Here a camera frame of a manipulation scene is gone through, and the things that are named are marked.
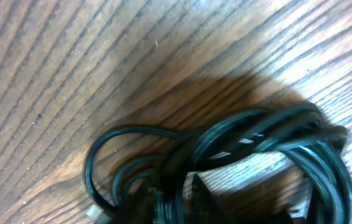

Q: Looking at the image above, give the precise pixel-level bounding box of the black usb cable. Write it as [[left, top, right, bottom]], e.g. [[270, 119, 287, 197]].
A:
[[83, 101, 352, 224]]

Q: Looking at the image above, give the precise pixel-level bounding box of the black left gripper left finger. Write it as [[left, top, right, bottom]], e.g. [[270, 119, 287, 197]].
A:
[[113, 181, 157, 224]]

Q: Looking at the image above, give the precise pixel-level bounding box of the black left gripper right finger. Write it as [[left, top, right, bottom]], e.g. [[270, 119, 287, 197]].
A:
[[191, 174, 294, 224]]

